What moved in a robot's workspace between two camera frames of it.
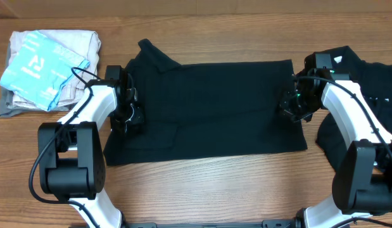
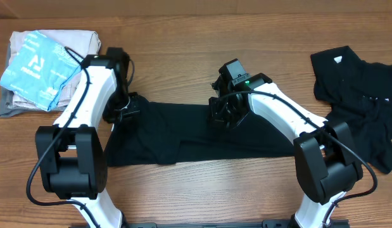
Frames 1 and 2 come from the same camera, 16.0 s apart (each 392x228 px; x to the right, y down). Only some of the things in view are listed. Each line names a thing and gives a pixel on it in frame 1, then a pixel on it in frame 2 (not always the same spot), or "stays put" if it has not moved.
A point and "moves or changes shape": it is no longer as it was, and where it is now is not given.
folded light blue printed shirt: (40, 68) stays put
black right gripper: (289, 113) -> (216, 119)
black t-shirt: (207, 108) moves or changes shape
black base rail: (278, 223) stays put
